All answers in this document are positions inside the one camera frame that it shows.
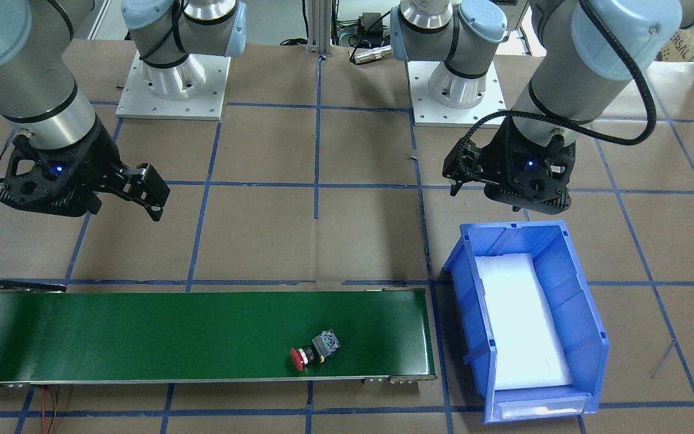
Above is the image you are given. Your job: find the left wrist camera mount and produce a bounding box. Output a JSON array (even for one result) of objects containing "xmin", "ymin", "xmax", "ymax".
[{"xmin": 478, "ymin": 117, "xmax": 577, "ymax": 215}]

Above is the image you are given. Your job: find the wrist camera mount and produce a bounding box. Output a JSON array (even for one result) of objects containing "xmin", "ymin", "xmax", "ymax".
[
  {"xmin": 478, "ymin": 117, "xmax": 577, "ymax": 215},
  {"xmin": 0, "ymin": 119, "xmax": 126, "ymax": 217}
]

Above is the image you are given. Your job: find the blue bin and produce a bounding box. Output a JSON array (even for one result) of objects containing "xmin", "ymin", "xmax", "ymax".
[{"xmin": 445, "ymin": 220, "xmax": 610, "ymax": 424}]

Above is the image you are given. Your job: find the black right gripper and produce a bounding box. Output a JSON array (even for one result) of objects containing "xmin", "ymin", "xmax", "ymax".
[{"xmin": 100, "ymin": 164, "xmax": 170, "ymax": 222}]

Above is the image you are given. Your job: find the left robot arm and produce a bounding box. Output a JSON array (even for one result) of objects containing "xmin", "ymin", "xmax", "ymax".
[{"xmin": 389, "ymin": 1, "xmax": 694, "ymax": 203}]

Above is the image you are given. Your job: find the silver metal cylinder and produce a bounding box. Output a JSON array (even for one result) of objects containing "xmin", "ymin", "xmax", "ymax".
[{"xmin": 349, "ymin": 46, "xmax": 393, "ymax": 65}]

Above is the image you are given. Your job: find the black power brick top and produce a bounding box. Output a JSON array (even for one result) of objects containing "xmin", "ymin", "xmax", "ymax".
[{"xmin": 357, "ymin": 12, "xmax": 384, "ymax": 34}]

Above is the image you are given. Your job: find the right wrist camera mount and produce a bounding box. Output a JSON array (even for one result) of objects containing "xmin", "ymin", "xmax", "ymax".
[{"xmin": 0, "ymin": 119, "xmax": 126, "ymax": 217}]

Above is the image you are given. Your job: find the white foam pad bin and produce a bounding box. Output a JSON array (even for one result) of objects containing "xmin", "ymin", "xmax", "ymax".
[{"xmin": 475, "ymin": 254, "xmax": 572, "ymax": 390}]

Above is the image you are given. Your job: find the red push button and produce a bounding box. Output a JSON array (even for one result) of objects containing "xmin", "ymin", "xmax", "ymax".
[{"xmin": 290, "ymin": 330, "xmax": 340, "ymax": 371}]

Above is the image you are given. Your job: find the aluminium frame post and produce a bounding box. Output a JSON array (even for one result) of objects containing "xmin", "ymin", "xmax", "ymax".
[{"xmin": 305, "ymin": 1, "xmax": 336, "ymax": 57}]

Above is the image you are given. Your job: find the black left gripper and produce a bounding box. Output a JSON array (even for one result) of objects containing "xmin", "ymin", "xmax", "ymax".
[{"xmin": 442, "ymin": 136, "xmax": 504, "ymax": 197}]

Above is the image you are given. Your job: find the red black wire pair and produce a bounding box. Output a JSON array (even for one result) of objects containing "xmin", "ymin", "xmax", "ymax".
[{"xmin": 40, "ymin": 386, "xmax": 74, "ymax": 434}]

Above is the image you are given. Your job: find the green conveyor belt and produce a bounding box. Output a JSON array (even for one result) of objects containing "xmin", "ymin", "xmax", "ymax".
[{"xmin": 0, "ymin": 289, "xmax": 436, "ymax": 386}]

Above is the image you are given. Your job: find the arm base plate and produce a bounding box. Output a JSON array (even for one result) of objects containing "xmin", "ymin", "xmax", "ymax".
[
  {"xmin": 407, "ymin": 61, "xmax": 507, "ymax": 127},
  {"xmin": 116, "ymin": 53, "xmax": 231, "ymax": 121}
]

